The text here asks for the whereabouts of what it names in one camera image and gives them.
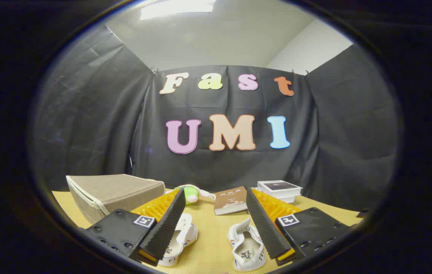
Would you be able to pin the green and pink plush toy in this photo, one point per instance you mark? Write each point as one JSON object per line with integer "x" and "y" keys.
{"x": 191, "y": 195}

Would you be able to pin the beige fabric storage box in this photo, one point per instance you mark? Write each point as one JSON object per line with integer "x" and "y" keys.
{"x": 117, "y": 190}

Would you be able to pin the black table edge clamp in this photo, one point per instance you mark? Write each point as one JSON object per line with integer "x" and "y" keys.
{"x": 362, "y": 213}

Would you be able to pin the white canvas shoe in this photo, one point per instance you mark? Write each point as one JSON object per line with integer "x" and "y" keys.
{"x": 246, "y": 247}
{"x": 185, "y": 232}

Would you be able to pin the white book with dark portrait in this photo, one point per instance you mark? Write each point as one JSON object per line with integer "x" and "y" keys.
{"x": 279, "y": 186}

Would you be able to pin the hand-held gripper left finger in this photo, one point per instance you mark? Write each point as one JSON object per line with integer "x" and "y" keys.
{"x": 166, "y": 232}

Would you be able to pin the brown illustrated cover book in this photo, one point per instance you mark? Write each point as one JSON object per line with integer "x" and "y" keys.
{"x": 231, "y": 198}

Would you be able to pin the ceiling light panel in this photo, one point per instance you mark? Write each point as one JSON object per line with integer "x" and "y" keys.
{"x": 178, "y": 7}

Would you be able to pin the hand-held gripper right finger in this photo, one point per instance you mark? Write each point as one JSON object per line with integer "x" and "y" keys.
{"x": 265, "y": 228}

